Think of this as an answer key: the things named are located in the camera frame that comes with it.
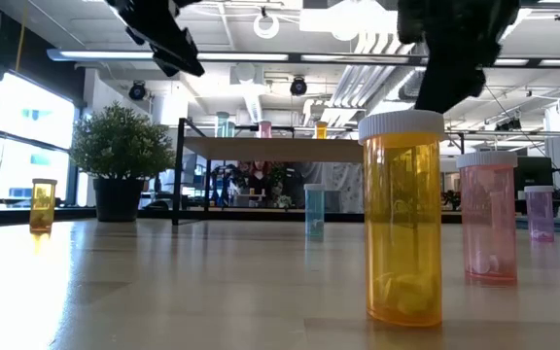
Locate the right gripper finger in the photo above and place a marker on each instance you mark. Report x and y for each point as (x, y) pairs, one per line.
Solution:
(447, 82)

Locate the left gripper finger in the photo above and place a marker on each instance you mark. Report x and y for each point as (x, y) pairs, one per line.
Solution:
(163, 34)
(168, 68)

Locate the purple medicine bottle white cap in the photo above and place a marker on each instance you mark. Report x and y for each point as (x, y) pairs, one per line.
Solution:
(540, 214)

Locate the pink medicine bottle white cap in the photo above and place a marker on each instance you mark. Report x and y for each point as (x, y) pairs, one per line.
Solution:
(265, 129)
(488, 219)

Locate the wooden shelf black metal legs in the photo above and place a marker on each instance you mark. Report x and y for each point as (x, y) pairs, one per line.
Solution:
(275, 150)

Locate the black ceiling spotlight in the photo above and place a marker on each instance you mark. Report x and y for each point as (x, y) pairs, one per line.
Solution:
(137, 91)
(298, 86)

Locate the long ceiling light bar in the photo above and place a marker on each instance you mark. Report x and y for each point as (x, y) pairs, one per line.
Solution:
(241, 56)

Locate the small black ceiling rig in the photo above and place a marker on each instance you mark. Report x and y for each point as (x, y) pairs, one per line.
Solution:
(509, 125)

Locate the white ceiling pipes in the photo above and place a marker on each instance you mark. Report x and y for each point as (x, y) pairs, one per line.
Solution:
(372, 73)

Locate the green potted plant black pot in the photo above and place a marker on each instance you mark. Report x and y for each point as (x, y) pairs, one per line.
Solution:
(122, 146)

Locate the black computer monitor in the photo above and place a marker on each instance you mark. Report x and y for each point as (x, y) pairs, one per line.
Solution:
(533, 173)

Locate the person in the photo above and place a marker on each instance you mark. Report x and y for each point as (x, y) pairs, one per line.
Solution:
(259, 180)

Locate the white patterned cloth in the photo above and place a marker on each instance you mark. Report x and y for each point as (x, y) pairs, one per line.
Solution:
(340, 187)

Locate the silver ventilation duct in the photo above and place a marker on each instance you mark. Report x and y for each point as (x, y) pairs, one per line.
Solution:
(406, 85)

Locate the black aluminium table frame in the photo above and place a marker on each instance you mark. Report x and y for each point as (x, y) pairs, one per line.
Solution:
(241, 214)

